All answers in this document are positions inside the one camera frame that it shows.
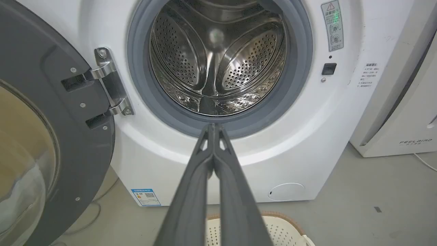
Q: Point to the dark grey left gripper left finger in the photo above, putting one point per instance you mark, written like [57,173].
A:
[191,205]

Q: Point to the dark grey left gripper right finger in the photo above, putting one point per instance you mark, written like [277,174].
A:
[235,205]

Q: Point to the stainless steel washing machine drum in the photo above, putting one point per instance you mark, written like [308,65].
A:
[218,54]

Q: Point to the grey washing machine door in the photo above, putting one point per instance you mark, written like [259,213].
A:
[41,130]

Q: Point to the blue energy label sticker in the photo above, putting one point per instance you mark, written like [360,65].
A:
[146,197]

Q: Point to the white plastic laundry basket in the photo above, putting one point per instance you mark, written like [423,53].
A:
[283,232]

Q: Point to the white front-load washing machine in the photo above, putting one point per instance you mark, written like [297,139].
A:
[307,136]

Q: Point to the metal door hinge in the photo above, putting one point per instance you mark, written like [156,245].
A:
[111,82]

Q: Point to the grey rubber door gasket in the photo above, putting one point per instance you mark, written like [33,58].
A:
[297,68]

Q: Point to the black door latch socket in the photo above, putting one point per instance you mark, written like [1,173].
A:
[329,68]

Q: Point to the white Feelbird appliance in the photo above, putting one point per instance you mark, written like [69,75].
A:
[399,102]

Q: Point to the white warning sticker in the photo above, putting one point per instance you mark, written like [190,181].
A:
[332,25]

